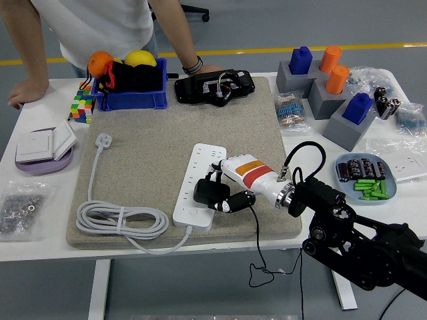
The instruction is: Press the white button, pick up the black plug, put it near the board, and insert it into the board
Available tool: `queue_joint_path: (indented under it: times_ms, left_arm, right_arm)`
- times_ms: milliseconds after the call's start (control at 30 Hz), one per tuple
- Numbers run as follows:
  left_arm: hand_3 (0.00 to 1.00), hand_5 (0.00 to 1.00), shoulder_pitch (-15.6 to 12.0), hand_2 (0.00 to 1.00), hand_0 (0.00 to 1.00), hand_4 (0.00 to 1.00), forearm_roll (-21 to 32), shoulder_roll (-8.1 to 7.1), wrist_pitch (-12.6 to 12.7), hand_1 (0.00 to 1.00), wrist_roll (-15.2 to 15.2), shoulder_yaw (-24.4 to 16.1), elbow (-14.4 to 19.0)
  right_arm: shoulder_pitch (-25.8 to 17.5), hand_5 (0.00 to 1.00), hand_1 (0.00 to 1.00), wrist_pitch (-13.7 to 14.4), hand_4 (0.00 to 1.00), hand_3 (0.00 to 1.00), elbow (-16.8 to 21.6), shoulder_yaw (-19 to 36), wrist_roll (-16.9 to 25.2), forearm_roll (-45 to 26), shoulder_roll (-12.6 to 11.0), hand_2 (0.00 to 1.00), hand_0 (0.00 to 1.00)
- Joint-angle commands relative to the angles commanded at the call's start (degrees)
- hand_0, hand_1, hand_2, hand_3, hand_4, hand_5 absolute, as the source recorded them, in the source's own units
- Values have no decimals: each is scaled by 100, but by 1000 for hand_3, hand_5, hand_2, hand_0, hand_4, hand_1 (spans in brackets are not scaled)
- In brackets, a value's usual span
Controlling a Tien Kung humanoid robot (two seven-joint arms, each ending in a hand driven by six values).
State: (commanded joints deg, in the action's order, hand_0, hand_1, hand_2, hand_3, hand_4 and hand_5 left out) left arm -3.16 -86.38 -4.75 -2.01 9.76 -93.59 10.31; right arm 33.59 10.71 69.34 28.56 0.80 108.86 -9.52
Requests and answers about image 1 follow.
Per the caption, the black electronic device with wires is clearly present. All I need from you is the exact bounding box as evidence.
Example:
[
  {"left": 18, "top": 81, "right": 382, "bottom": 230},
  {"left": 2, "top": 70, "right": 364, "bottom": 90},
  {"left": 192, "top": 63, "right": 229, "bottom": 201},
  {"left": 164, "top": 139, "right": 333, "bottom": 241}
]
[{"left": 173, "top": 69, "right": 256, "bottom": 108}]

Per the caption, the black grey wristwatch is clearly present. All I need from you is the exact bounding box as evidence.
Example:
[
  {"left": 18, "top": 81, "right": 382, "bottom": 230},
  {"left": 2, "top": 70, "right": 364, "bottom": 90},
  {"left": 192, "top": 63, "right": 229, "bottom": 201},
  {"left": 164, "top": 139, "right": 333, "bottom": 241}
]
[{"left": 181, "top": 55, "right": 204, "bottom": 75}]

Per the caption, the black floor cable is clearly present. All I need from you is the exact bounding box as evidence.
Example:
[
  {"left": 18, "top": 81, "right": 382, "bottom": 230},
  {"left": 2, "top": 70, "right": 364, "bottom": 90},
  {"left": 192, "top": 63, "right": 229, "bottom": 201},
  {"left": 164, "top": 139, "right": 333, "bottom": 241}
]
[{"left": 380, "top": 288, "right": 406, "bottom": 320}]

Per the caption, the black plug adapter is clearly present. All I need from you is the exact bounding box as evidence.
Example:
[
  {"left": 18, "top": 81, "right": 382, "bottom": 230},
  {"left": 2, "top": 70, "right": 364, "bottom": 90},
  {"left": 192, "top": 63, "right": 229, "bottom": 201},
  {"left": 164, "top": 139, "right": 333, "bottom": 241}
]
[{"left": 193, "top": 177, "right": 232, "bottom": 211}]

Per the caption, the large colourful puzzle cube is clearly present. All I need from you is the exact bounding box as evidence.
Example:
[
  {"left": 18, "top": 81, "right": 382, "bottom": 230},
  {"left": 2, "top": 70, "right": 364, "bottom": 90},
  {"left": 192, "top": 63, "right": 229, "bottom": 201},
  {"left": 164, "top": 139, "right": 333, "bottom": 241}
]
[{"left": 69, "top": 94, "right": 97, "bottom": 125}]

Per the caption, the person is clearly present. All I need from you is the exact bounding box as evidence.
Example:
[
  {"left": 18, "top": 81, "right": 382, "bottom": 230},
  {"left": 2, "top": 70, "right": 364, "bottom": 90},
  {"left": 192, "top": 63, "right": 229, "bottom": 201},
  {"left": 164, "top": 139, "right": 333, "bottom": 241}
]
[{"left": 29, "top": 0, "right": 159, "bottom": 79}]

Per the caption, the bag of black capacitors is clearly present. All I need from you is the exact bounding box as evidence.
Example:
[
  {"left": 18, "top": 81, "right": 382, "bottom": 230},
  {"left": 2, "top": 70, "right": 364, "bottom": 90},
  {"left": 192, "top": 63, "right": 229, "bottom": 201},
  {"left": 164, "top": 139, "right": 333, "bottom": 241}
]
[{"left": 372, "top": 85, "right": 402, "bottom": 121}]

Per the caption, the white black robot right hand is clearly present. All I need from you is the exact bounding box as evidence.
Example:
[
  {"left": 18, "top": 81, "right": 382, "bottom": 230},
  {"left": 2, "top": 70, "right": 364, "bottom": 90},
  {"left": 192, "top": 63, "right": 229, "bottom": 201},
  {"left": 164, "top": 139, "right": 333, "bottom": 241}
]
[{"left": 205, "top": 153, "right": 288, "bottom": 213}]

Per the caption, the white table leg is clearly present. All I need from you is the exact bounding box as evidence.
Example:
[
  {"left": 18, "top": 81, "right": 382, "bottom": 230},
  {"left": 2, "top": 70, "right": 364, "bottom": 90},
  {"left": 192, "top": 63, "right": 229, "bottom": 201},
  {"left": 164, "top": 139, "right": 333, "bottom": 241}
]
[
  {"left": 332, "top": 271, "right": 358, "bottom": 311},
  {"left": 87, "top": 259, "right": 112, "bottom": 320}
]

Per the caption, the black and red drawstring pouch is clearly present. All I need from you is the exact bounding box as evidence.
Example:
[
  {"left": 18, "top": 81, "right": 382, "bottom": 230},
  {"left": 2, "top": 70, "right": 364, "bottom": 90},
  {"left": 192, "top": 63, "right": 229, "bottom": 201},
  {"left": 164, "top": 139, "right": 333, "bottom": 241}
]
[{"left": 85, "top": 61, "right": 165, "bottom": 113}]

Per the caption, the large yellow lemon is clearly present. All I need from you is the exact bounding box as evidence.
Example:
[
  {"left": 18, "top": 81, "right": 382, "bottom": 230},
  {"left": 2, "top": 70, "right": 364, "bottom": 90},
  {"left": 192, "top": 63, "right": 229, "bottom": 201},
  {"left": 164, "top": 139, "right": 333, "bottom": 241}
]
[{"left": 124, "top": 49, "right": 157, "bottom": 69}]

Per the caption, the grey block holder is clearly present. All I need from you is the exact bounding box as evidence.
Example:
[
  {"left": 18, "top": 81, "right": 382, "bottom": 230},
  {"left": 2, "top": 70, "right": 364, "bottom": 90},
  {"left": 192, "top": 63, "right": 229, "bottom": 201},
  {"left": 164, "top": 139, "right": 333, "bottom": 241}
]
[
  {"left": 276, "top": 61, "right": 322, "bottom": 94},
  {"left": 322, "top": 98, "right": 377, "bottom": 153},
  {"left": 308, "top": 78, "right": 353, "bottom": 120}
]

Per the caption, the person's left hand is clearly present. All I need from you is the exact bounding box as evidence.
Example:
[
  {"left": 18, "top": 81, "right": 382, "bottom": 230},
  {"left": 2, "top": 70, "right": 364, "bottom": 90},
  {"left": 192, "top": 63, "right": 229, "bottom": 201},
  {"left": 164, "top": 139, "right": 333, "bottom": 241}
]
[{"left": 196, "top": 64, "right": 223, "bottom": 75}]

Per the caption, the white power cord with plug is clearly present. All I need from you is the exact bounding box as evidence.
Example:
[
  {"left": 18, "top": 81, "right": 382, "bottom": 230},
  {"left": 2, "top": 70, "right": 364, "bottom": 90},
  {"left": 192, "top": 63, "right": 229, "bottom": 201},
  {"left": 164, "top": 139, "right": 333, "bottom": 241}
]
[{"left": 75, "top": 133, "right": 194, "bottom": 256}]

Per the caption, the person's right hand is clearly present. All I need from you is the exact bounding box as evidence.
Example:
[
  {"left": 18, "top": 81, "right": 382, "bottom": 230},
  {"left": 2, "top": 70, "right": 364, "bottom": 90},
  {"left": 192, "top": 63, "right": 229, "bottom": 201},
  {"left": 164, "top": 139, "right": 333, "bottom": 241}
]
[{"left": 7, "top": 77, "right": 51, "bottom": 110}]

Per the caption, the blue square peg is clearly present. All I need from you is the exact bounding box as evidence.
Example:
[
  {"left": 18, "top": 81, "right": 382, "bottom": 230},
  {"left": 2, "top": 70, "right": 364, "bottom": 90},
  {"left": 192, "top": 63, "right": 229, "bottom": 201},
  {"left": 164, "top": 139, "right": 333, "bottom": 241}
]
[
  {"left": 289, "top": 46, "right": 314, "bottom": 75},
  {"left": 342, "top": 92, "right": 374, "bottom": 126}
]

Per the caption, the blue plastic bin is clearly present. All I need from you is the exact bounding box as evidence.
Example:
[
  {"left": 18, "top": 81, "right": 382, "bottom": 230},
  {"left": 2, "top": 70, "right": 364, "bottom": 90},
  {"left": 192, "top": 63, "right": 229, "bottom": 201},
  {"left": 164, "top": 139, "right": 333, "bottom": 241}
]
[{"left": 90, "top": 58, "right": 169, "bottom": 111}]

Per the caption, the bag of metal nuts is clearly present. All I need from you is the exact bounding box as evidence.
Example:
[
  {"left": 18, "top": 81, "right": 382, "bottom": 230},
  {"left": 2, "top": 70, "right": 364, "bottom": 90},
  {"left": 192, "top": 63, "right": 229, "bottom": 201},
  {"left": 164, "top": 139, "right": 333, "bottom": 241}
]
[{"left": 0, "top": 181, "right": 53, "bottom": 243}]

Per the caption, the white wall socket panel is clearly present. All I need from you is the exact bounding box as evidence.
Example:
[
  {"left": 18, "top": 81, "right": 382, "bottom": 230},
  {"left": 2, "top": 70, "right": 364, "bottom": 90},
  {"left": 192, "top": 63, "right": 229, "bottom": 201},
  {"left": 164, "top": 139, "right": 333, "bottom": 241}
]
[{"left": 390, "top": 155, "right": 427, "bottom": 183}]

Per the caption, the grey-brown mat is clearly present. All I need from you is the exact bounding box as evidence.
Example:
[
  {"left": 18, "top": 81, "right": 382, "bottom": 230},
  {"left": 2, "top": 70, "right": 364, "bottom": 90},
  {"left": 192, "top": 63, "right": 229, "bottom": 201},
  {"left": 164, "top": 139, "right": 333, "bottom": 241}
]
[{"left": 65, "top": 75, "right": 304, "bottom": 251}]

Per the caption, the purple tray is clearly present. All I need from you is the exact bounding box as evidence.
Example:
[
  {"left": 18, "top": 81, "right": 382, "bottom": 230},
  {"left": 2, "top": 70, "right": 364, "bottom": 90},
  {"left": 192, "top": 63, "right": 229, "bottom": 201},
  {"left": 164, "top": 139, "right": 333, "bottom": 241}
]
[{"left": 15, "top": 128, "right": 74, "bottom": 177}]

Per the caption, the white wall switch panel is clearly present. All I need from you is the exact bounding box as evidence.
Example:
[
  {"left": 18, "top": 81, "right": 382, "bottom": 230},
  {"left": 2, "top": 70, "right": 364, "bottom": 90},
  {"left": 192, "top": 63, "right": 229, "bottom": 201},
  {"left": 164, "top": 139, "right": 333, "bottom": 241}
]
[
  {"left": 15, "top": 130, "right": 55, "bottom": 164},
  {"left": 51, "top": 119, "right": 77, "bottom": 163}
]

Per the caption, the white power strip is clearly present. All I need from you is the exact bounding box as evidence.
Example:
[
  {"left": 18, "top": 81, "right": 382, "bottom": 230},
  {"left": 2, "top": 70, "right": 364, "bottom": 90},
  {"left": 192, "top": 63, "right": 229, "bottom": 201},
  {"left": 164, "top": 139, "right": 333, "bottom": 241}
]
[{"left": 172, "top": 143, "right": 228, "bottom": 233}]

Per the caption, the thin black adapter cord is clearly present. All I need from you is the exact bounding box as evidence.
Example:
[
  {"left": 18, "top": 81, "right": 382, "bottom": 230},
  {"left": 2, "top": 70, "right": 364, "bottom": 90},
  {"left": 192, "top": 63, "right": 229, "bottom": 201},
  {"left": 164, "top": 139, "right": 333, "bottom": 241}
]
[{"left": 248, "top": 205, "right": 305, "bottom": 320}]

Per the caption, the light blue plate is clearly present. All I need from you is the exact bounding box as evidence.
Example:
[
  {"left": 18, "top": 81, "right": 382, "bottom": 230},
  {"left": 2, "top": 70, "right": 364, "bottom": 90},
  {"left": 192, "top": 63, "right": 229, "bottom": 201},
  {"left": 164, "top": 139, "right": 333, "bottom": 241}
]
[{"left": 334, "top": 152, "right": 398, "bottom": 206}]

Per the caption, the bag of blue tan resistors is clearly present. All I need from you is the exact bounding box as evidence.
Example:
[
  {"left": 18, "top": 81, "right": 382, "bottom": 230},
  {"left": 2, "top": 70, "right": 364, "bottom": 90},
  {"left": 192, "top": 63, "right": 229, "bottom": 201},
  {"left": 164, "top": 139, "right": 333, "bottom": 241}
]
[{"left": 274, "top": 93, "right": 313, "bottom": 133}]

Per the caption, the orange fruit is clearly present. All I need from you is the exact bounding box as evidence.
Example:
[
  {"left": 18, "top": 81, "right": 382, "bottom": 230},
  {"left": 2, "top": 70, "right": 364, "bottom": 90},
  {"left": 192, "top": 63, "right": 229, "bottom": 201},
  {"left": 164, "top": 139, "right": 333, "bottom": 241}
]
[{"left": 87, "top": 51, "right": 116, "bottom": 79}]

